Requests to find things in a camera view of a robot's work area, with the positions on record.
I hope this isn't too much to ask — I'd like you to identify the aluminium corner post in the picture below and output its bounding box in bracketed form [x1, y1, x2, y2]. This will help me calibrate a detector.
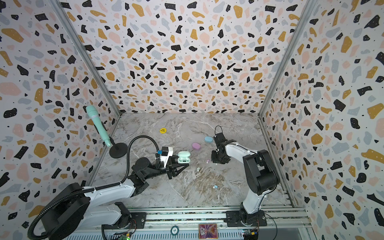
[259, 0, 319, 118]
[48, 1, 122, 118]

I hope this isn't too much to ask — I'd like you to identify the round white badge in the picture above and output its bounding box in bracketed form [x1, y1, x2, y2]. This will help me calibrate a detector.
[171, 226, 179, 236]

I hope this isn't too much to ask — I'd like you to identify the black corrugated cable hose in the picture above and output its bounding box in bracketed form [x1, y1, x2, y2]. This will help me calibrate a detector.
[26, 134, 160, 240]

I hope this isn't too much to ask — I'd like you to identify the mint green earbud case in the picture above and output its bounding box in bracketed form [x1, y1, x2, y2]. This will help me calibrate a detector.
[177, 151, 191, 164]

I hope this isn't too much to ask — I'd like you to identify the blue earbud case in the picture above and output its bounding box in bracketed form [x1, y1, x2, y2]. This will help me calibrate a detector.
[204, 136, 214, 143]

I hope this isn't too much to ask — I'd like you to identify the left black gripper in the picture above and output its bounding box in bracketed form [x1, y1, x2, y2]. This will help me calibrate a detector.
[145, 155, 189, 181]

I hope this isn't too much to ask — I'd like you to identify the black round microphone stand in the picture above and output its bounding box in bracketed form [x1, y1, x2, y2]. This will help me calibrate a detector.
[109, 143, 128, 159]

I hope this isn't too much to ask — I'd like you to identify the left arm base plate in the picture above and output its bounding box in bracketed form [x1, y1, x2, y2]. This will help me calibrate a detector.
[104, 212, 147, 232]

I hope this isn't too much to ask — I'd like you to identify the mint green microphone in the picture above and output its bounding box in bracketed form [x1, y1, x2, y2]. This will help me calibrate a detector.
[86, 106, 113, 147]

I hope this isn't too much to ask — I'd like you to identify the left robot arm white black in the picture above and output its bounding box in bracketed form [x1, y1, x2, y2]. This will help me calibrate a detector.
[42, 157, 189, 240]

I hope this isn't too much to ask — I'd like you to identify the left aluminium corner post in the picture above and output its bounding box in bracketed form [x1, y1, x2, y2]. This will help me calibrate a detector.
[48, 1, 122, 118]

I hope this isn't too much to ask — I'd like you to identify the pink square card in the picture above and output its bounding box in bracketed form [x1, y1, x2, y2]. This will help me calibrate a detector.
[198, 224, 219, 240]

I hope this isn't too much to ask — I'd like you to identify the pink earbud case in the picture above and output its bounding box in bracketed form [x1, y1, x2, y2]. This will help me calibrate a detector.
[192, 143, 201, 150]

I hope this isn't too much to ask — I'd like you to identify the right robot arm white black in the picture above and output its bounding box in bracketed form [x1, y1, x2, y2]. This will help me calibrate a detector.
[211, 137, 280, 215]

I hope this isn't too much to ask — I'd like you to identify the right aluminium corner post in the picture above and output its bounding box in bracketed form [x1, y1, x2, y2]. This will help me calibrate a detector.
[259, 0, 319, 118]

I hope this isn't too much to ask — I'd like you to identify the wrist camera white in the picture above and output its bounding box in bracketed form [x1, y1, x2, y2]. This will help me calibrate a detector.
[214, 133, 227, 147]
[156, 147, 174, 169]

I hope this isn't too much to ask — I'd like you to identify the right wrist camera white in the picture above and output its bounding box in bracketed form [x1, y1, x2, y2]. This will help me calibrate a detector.
[214, 133, 227, 147]

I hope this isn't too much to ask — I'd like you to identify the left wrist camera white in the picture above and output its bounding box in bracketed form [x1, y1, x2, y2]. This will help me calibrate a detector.
[156, 147, 174, 169]

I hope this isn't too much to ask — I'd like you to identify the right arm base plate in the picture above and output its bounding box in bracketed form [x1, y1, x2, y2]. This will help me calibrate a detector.
[224, 209, 267, 227]

